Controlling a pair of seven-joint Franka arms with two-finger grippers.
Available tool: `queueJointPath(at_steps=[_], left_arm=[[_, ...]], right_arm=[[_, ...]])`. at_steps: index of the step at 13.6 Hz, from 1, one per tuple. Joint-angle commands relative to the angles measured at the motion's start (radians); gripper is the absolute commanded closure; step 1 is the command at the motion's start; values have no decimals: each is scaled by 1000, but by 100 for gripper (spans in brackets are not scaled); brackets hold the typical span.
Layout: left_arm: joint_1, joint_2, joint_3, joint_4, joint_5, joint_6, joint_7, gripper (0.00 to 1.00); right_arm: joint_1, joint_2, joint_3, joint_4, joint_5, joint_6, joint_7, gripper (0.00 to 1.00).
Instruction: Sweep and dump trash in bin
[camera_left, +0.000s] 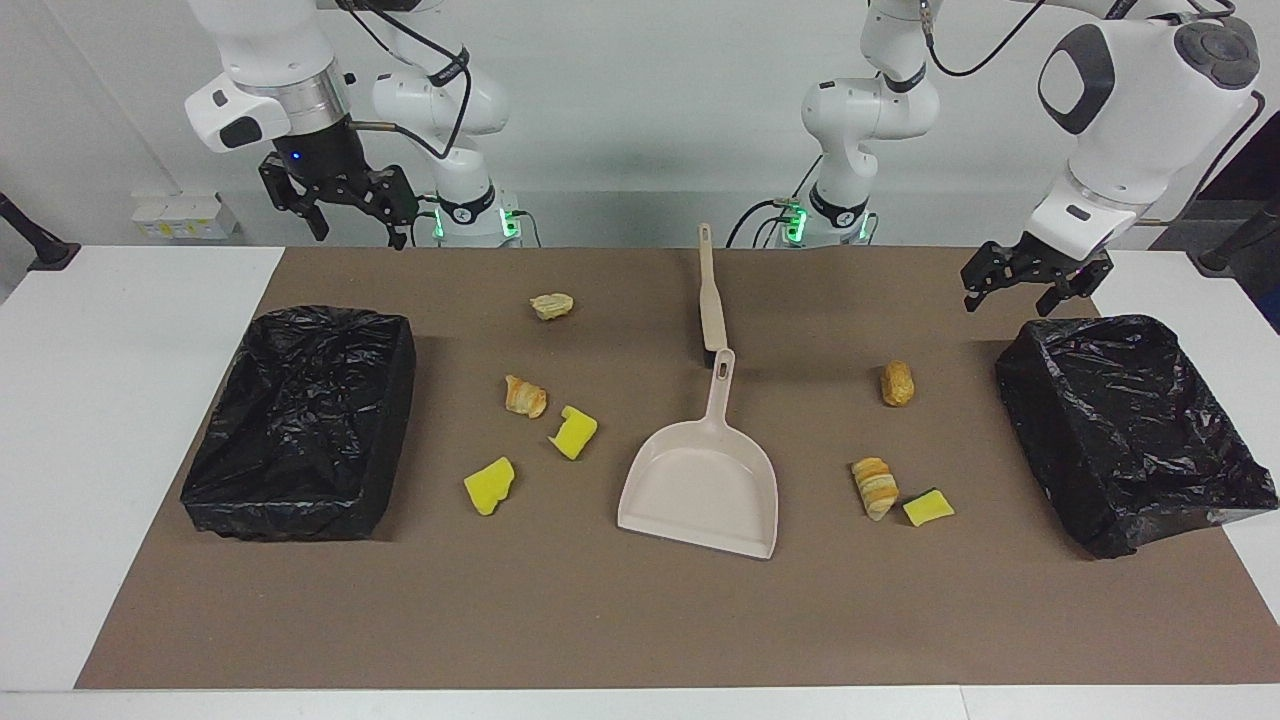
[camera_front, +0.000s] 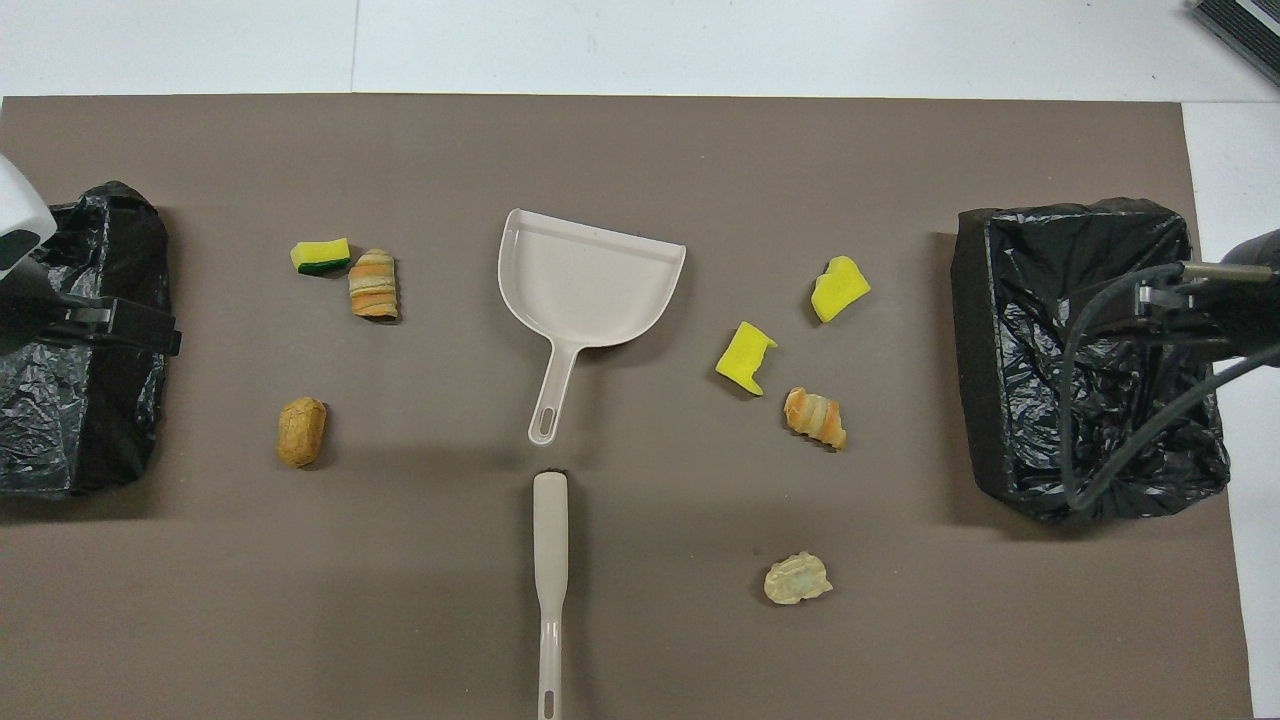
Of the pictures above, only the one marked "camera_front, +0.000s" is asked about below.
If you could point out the notched yellow sponge piece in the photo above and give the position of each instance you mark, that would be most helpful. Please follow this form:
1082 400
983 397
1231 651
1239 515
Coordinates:
745 357

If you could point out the beige hand brush black bristles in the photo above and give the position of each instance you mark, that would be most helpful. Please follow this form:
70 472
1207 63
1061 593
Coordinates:
550 540

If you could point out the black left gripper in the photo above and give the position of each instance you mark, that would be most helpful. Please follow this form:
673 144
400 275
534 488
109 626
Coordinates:
40 320

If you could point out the pale yellow pastry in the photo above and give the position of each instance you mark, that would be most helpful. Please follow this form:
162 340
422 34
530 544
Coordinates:
797 578

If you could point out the golden croissant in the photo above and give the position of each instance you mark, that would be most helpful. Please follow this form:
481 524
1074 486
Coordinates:
815 417

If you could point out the orange striped bread roll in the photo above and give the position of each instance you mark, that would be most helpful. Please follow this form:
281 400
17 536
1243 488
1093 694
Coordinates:
373 285

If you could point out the brown table mat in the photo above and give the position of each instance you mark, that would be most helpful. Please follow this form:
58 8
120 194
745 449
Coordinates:
640 160

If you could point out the brown oval bread roll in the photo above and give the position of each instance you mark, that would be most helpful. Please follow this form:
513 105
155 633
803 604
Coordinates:
301 432

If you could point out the yellow sponge with green side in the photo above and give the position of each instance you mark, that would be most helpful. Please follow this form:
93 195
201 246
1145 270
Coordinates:
320 255

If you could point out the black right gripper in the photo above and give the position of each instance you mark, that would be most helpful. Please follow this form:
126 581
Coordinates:
1240 300

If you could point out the beige plastic dustpan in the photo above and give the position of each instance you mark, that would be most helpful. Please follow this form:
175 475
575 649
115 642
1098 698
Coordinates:
590 280

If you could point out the bin with black trash bag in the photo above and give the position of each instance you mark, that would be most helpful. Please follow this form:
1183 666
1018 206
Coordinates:
1010 400
60 420

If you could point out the dark ribbed panel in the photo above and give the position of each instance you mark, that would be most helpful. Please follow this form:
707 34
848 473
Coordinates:
1245 28

